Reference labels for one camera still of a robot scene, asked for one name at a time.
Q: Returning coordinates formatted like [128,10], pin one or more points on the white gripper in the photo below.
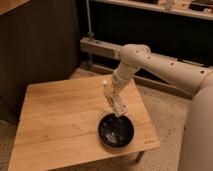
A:
[118,84]

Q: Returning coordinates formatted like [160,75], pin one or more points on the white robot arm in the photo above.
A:
[197,144]

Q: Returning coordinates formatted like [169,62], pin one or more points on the black ceramic bowl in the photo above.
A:
[115,131]

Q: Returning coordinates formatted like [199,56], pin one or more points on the white wooden beam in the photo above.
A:
[100,48]

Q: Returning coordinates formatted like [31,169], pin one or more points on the metal pole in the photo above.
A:
[90,31]

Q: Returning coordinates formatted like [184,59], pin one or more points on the wooden table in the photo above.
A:
[58,125]

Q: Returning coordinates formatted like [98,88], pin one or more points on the wooden shelf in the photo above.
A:
[177,7]

